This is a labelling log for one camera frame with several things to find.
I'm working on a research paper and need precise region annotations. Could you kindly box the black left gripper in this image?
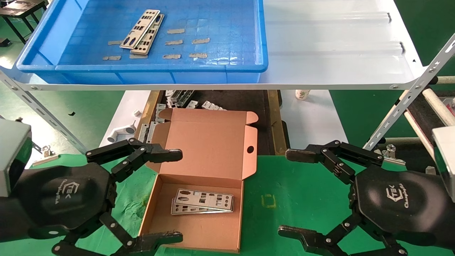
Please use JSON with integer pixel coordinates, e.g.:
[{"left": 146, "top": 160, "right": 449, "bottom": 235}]
[{"left": 14, "top": 138, "right": 183, "bottom": 256}]

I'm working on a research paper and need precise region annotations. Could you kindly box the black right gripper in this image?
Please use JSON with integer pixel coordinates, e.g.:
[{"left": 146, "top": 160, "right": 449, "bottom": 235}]
[{"left": 278, "top": 140, "right": 450, "bottom": 256}]

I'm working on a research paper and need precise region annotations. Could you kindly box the silver metal shield plate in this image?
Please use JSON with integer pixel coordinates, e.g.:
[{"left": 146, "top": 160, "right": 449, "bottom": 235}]
[
  {"left": 174, "top": 188, "right": 234, "bottom": 211},
  {"left": 171, "top": 198, "right": 233, "bottom": 215},
  {"left": 131, "top": 14, "right": 165, "bottom": 55},
  {"left": 120, "top": 10, "right": 160, "bottom": 49}
]

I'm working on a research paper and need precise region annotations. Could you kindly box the open brown cardboard box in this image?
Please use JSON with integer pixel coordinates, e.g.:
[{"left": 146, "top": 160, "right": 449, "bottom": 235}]
[{"left": 138, "top": 108, "right": 259, "bottom": 254}]

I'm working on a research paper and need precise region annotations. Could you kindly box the blue plastic tray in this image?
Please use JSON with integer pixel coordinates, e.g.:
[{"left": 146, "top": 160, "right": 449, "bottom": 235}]
[{"left": 16, "top": 0, "right": 269, "bottom": 85}]

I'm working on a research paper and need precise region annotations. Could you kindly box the white plastic pipe connector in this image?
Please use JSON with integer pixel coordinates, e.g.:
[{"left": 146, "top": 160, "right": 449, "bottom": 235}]
[{"left": 107, "top": 120, "right": 137, "bottom": 143}]

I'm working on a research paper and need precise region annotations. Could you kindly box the silver binder clip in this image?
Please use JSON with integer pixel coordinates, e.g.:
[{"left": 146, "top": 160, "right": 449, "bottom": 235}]
[
  {"left": 380, "top": 144, "right": 406, "bottom": 166},
  {"left": 32, "top": 145, "right": 59, "bottom": 166}
]

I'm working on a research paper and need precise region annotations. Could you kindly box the white perforated metal strut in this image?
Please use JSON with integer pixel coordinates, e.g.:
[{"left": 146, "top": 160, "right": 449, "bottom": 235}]
[
  {"left": 362, "top": 34, "right": 455, "bottom": 151},
  {"left": 0, "top": 69, "right": 88, "bottom": 154}
]

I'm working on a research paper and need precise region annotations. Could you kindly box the black belt surface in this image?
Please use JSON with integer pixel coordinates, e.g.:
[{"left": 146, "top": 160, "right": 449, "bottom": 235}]
[{"left": 409, "top": 91, "right": 455, "bottom": 137}]

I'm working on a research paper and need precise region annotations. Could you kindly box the white shelf board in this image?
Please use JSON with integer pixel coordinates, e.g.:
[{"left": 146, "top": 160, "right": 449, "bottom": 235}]
[{"left": 0, "top": 0, "right": 425, "bottom": 90}]

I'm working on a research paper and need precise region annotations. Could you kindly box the dark stool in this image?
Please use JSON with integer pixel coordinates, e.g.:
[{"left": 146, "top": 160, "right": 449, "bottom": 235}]
[{"left": 0, "top": 0, "right": 47, "bottom": 44}]

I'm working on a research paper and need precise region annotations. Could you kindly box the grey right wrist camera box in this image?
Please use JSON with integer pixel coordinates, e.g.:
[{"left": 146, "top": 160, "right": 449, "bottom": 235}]
[{"left": 432, "top": 126, "right": 455, "bottom": 203}]

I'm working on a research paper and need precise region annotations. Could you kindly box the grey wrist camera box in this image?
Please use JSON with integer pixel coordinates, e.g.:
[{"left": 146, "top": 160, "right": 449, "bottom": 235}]
[
  {"left": 0, "top": 119, "right": 32, "bottom": 198},
  {"left": 432, "top": 126, "right": 455, "bottom": 203}
]

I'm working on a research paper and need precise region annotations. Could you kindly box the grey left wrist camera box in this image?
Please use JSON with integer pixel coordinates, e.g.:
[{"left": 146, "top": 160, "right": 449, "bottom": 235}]
[{"left": 0, "top": 119, "right": 32, "bottom": 198}]

